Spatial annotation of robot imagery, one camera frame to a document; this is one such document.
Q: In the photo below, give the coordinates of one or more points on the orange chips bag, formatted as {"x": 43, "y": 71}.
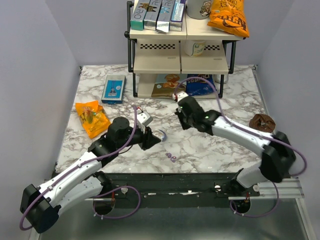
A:
{"x": 229, "y": 16}

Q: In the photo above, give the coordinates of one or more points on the white yogurt cup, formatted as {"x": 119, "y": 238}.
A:
{"x": 194, "y": 48}

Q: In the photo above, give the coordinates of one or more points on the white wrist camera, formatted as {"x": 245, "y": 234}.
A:
{"x": 179, "y": 96}
{"x": 143, "y": 119}

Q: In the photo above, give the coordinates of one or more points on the beige black shelf rack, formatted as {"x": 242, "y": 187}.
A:
{"x": 151, "y": 53}

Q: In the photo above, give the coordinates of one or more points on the orange candy bag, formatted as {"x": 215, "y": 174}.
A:
{"x": 93, "y": 118}

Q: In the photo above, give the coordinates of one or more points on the gold brown snack bag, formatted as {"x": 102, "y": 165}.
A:
{"x": 165, "y": 84}

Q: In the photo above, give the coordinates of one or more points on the grey printed mug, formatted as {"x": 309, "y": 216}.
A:
{"x": 198, "y": 9}

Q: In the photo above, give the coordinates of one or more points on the purple white box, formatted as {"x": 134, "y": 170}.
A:
{"x": 176, "y": 20}

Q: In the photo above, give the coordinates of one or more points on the teal RiO box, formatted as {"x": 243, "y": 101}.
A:
{"x": 138, "y": 15}

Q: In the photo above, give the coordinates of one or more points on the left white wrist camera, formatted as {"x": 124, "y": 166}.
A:
{"x": 143, "y": 119}

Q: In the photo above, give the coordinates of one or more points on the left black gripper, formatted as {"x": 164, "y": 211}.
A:
{"x": 148, "y": 139}

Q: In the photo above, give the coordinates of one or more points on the blue Doritos bag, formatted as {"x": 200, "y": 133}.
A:
{"x": 198, "y": 87}

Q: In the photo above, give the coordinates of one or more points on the lavender earbud charging case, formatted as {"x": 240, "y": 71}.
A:
{"x": 164, "y": 136}

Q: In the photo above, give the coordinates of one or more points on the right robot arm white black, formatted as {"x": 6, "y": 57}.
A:
{"x": 277, "y": 156}

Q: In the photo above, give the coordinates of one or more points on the blue razor box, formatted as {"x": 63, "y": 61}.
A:
{"x": 114, "y": 89}

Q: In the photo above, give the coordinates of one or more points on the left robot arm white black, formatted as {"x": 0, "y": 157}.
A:
{"x": 43, "y": 205}

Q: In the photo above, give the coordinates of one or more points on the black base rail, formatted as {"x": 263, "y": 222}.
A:
{"x": 157, "y": 190}

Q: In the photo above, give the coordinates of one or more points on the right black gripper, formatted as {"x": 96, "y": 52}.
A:
{"x": 179, "y": 113}

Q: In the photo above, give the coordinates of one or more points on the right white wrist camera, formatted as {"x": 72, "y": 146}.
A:
{"x": 179, "y": 96}

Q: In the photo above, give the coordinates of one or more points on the silver blue RiO box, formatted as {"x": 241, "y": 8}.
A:
{"x": 164, "y": 17}

